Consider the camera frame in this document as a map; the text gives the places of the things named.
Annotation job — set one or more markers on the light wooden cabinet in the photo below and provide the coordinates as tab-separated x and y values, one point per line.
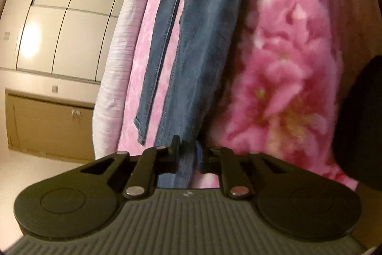
44	123

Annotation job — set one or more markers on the blue denim jeans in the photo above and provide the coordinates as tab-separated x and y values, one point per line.
206	43

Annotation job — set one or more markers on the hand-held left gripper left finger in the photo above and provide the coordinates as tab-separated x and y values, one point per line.
176	158

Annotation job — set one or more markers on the pale lilac ribbed quilt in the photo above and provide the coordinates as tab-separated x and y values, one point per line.
119	49

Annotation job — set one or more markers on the white glossy wardrobe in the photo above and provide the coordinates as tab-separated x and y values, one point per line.
65	25

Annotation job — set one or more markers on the dark object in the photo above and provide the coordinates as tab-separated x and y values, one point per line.
362	123

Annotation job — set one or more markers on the pink floral fleece blanket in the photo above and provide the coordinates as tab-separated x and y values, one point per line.
283	69

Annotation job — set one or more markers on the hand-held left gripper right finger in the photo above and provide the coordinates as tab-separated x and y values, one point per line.
199	158

